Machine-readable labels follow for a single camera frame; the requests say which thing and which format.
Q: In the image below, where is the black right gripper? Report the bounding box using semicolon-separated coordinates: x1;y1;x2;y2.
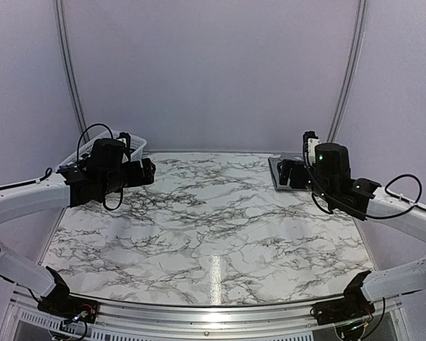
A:
278;159;334;205

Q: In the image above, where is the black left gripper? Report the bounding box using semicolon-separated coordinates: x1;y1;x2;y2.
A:
101;157;155;197

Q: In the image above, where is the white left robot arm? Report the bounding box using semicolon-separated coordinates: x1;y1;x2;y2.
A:
0;158;156;316

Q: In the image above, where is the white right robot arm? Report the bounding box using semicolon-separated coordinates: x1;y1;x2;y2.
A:
268;158;426;320

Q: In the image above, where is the folded grey shirt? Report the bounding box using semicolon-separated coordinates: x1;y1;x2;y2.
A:
268;153;308;191

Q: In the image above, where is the white plastic basket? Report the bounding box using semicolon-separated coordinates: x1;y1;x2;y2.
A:
57;130;147;169

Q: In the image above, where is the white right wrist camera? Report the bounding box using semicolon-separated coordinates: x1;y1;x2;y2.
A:
302;131;320;166

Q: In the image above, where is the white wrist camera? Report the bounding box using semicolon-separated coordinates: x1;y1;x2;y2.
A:
116;131;131;149
302;131;320;166

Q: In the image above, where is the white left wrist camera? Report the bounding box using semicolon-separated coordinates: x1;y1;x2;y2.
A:
116;131;131;149

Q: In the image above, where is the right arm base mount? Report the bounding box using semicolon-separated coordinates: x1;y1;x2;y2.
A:
310;298;375;325

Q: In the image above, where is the aluminium front frame rail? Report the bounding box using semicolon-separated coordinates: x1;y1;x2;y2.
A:
6;280;402;341

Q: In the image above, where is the right aluminium corner post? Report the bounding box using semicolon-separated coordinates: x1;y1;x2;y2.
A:
327;0;368;142

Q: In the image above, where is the aluminium corner post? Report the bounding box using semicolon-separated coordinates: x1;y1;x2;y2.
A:
53;0;87;133
327;0;368;142

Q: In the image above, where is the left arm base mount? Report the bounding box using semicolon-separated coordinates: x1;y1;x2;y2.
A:
37;296;99;323

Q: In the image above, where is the left aluminium corner post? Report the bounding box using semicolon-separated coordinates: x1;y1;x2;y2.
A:
53;0;87;133

